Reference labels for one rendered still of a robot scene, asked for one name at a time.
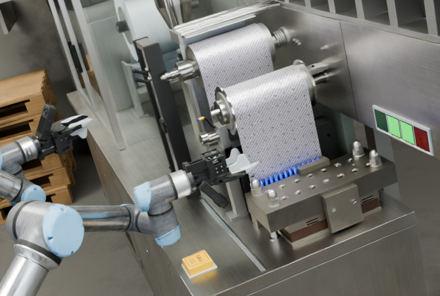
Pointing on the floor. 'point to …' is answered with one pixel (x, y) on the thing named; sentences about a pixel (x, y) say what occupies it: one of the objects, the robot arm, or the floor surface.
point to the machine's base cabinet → (401, 255)
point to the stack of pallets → (47, 174)
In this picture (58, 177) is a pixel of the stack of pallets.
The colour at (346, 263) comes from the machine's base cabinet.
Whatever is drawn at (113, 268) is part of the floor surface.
